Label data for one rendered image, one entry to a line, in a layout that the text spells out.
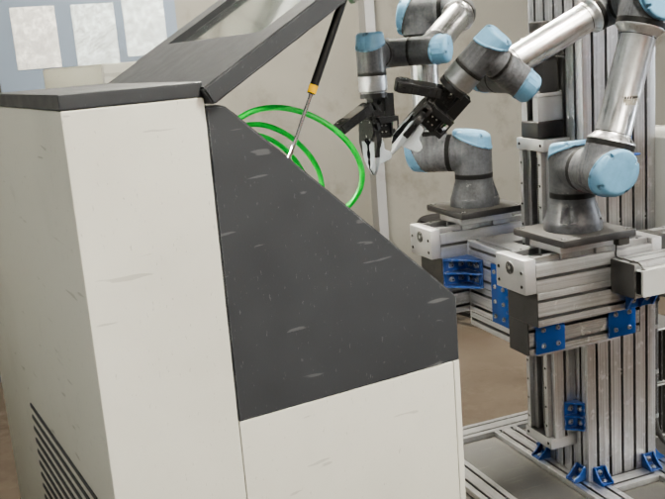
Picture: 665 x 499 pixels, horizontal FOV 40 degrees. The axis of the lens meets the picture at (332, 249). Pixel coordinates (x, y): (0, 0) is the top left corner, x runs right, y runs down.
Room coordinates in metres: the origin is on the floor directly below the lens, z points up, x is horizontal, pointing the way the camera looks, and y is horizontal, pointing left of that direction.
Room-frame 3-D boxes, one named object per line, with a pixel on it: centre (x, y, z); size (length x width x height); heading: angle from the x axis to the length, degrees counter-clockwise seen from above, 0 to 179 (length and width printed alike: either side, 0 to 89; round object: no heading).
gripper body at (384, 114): (2.38, -0.14, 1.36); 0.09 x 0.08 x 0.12; 119
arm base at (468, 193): (2.77, -0.45, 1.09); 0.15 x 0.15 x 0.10
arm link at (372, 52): (2.38, -0.14, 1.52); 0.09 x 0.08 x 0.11; 157
